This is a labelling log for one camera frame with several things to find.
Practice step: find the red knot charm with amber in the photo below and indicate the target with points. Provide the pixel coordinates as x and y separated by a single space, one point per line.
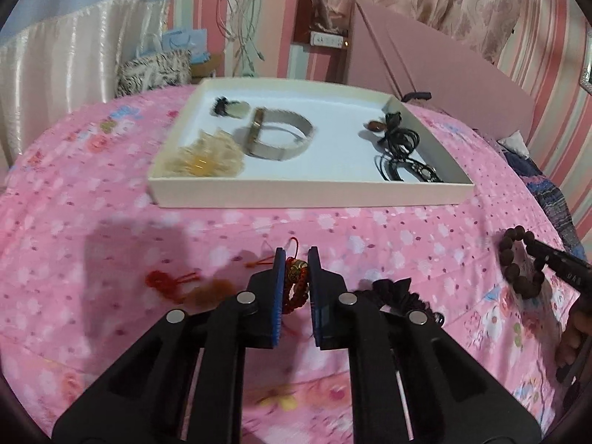
162 281

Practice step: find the pink headboard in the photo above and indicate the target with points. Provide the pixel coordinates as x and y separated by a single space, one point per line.
439 64

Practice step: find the white power strip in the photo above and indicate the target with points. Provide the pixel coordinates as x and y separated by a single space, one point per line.
328 39

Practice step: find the brown cardboard box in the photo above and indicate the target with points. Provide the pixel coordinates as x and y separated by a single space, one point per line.
206 67

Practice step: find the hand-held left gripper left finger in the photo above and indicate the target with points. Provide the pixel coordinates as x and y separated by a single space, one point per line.
277 296

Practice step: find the person's right hand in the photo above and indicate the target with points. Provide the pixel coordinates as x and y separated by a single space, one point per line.
578 328

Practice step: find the pink patterned curtain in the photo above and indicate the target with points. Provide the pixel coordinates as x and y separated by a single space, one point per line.
439 0

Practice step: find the white pillow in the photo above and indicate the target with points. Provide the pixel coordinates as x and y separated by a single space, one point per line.
512 143

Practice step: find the white shallow box tray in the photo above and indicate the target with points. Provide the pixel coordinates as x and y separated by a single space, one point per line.
333 157

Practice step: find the cream satin curtain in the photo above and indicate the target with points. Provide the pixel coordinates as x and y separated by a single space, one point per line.
55 64

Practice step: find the black and white patterned bag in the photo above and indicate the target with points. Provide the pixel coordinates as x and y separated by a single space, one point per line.
152 74

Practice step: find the light blue gift bag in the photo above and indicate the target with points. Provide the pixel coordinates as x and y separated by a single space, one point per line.
185 41

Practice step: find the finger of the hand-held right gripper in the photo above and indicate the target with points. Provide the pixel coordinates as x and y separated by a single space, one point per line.
571 367
564 266

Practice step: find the cream flower hair accessory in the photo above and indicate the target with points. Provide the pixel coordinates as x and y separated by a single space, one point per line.
203 162

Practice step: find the black scrunchie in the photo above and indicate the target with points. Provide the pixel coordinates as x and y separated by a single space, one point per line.
393 293

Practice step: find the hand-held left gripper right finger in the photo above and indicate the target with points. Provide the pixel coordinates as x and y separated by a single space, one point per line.
315 296

